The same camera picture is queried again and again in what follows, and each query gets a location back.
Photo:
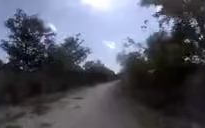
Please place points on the pale dirt path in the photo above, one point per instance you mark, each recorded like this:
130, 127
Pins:
90, 107

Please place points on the row of trees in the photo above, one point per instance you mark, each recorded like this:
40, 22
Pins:
176, 70
30, 46

